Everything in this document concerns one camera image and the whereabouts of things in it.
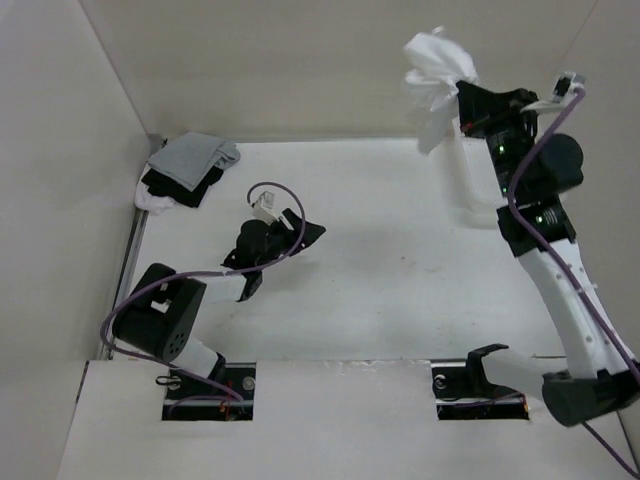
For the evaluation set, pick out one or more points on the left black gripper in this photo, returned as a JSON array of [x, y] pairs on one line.
[[309, 235]]

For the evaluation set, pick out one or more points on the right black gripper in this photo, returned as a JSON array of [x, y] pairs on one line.
[[480, 109]]

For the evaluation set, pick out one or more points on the white tank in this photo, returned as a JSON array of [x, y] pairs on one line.
[[437, 64], [153, 205]]

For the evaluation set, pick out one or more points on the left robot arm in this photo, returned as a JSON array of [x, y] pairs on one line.
[[159, 323]]

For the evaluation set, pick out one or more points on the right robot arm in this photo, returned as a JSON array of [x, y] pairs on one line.
[[534, 165]]

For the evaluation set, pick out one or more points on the folded grey tank top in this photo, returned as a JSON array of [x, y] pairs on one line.
[[188, 158]]

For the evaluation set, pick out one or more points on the folded black tank top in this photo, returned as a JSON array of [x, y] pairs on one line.
[[160, 185]]

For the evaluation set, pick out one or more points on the folded white tank top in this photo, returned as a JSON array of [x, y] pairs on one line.
[[153, 205]]

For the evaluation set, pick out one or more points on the white plastic basket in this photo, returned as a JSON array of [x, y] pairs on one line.
[[480, 189]]

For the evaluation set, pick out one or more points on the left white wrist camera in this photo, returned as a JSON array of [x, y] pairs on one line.
[[263, 208]]

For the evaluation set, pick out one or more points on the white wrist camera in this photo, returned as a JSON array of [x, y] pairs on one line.
[[263, 208], [566, 83]]

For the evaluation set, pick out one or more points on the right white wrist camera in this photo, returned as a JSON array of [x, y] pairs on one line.
[[566, 83]]

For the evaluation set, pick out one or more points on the metal table edge rail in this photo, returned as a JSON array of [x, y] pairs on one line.
[[134, 239]]

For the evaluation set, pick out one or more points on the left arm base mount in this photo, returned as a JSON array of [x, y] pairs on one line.
[[187, 399]]

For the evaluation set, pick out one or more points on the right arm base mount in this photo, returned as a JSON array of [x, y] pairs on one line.
[[459, 396]]

